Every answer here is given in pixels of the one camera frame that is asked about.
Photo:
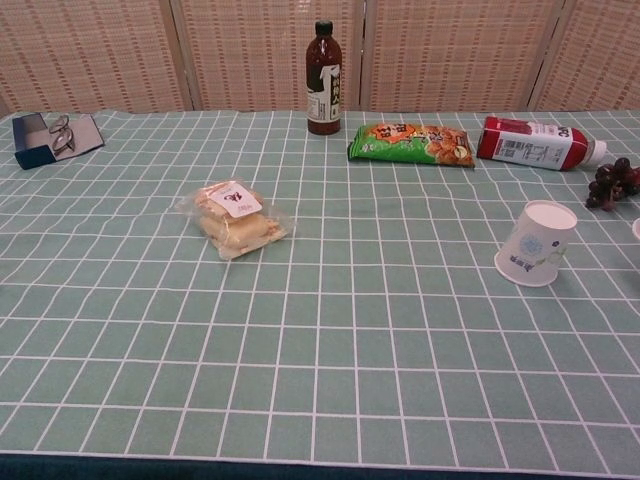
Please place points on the green checked tablecloth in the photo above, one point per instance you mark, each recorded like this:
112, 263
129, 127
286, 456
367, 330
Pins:
320, 325

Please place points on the woven bamboo screen panel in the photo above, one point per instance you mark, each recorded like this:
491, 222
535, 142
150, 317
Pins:
85, 50
450, 50
605, 50
250, 50

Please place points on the blue open glasses case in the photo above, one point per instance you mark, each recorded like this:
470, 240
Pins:
30, 150

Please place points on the white paper cup green print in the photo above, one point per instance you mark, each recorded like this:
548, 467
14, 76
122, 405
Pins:
535, 245

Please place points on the white paper cup blue flower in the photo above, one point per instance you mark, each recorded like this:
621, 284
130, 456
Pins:
637, 230

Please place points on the red and white drink bottle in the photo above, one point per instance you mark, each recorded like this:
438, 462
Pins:
530, 145

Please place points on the metal frame eyeglasses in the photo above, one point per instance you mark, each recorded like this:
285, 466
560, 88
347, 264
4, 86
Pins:
63, 142

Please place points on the brown sauce bottle black cap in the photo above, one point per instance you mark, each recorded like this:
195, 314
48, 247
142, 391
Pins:
323, 65

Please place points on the dark purple grape bunch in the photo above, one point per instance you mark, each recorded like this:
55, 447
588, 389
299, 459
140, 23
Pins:
607, 182

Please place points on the bread in clear plastic pack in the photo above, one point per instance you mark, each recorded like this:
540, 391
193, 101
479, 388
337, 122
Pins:
235, 230

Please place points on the green snack bag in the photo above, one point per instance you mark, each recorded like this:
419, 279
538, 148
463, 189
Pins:
400, 147

